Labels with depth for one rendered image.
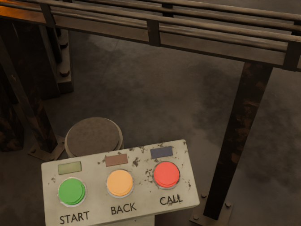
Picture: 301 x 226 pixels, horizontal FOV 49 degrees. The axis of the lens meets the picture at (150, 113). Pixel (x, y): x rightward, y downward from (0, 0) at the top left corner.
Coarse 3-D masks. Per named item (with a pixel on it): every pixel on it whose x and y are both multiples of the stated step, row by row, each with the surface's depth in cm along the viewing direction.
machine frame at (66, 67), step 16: (32, 32) 120; (48, 32) 137; (64, 32) 166; (32, 48) 125; (48, 48) 133; (64, 48) 158; (0, 64) 128; (32, 64) 130; (48, 64) 132; (64, 64) 151; (0, 80) 133; (48, 80) 138; (64, 80) 144; (48, 96) 145
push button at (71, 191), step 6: (66, 180) 52; (72, 180) 51; (78, 180) 52; (60, 186) 51; (66, 186) 51; (72, 186) 51; (78, 186) 51; (60, 192) 51; (66, 192) 51; (72, 192) 51; (78, 192) 51; (84, 192) 51; (60, 198) 51; (66, 198) 50; (72, 198) 50; (78, 198) 51; (72, 204) 51
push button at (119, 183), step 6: (114, 174) 52; (120, 174) 52; (126, 174) 52; (108, 180) 52; (114, 180) 52; (120, 180) 52; (126, 180) 52; (132, 180) 52; (108, 186) 52; (114, 186) 51; (120, 186) 52; (126, 186) 52; (114, 192) 51; (120, 192) 51; (126, 192) 52
